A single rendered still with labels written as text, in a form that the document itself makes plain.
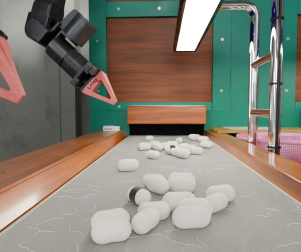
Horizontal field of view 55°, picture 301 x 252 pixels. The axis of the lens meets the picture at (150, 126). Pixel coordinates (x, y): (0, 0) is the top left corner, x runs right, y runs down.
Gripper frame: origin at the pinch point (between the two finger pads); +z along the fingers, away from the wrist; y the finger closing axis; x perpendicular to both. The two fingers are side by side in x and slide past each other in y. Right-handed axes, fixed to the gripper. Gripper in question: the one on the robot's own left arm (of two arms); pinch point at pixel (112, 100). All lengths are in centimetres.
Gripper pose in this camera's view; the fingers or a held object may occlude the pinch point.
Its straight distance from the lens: 70.8
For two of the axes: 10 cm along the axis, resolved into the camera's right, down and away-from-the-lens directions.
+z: 7.2, 6.9, -0.2
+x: -6.9, 7.2, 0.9
